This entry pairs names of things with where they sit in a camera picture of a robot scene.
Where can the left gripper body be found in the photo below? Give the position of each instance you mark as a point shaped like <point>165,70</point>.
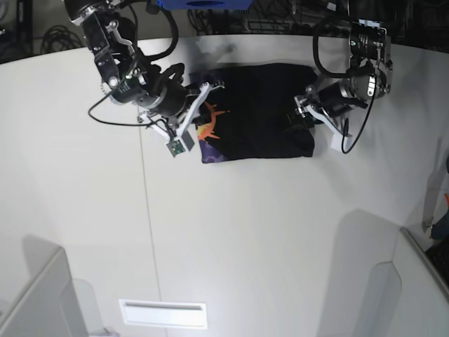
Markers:
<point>335,99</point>

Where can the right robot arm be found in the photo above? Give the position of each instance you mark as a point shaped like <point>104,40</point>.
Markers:
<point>131,76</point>

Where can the blue box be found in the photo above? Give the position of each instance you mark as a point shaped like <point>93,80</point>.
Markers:
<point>205,4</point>

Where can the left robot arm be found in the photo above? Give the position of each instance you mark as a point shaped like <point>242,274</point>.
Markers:
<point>368,75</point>

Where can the black keyboard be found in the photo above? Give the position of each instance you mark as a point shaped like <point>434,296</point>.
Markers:
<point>438,255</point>

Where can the black T-shirt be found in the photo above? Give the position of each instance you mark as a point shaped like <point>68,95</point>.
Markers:
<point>255,115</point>

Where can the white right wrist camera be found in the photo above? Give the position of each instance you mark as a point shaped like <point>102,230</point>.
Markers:
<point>174,130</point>

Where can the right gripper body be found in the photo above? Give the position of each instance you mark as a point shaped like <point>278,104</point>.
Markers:
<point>169,103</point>

